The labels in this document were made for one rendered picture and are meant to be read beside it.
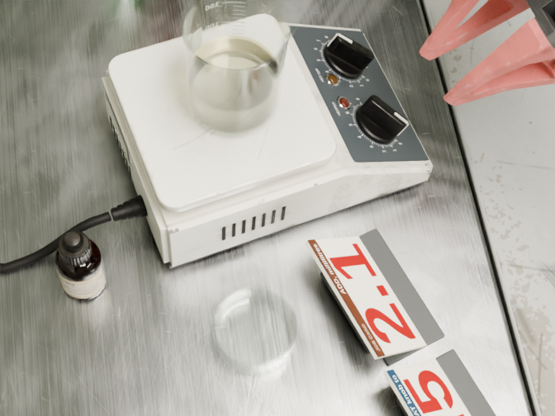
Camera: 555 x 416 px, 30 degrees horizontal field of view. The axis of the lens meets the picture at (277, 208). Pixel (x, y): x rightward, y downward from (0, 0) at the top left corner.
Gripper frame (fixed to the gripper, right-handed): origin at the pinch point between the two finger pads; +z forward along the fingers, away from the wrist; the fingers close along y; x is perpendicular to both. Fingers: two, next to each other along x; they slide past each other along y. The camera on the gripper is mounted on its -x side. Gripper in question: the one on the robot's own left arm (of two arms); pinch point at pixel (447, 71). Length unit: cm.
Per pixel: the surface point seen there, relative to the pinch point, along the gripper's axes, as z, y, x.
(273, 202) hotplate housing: 13.5, 1.5, -1.7
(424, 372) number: 11.9, 14.3, 5.1
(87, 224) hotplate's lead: 24.2, -2.5, -6.9
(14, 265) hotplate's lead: 29.9, -2.4, -8.4
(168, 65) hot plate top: 14.5, -9.0, -6.0
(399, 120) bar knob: 5.7, -1.4, 4.8
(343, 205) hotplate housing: 12.1, 1.5, 4.9
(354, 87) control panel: 7.6, -5.5, 5.0
